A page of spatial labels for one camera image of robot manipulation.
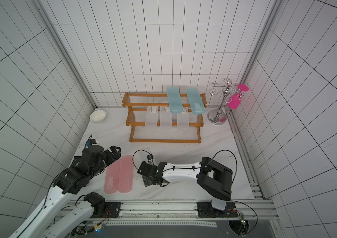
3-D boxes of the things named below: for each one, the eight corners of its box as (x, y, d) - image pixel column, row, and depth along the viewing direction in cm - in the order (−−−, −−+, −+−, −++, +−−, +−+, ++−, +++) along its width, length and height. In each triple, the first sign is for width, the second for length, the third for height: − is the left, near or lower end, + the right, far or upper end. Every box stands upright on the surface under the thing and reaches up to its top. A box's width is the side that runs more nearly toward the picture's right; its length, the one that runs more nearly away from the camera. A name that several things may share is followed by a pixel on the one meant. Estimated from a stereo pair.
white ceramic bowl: (90, 123, 110) (88, 119, 107) (94, 114, 116) (92, 110, 113) (105, 123, 110) (103, 119, 107) (109, 114, 116) (107, 110, 113)
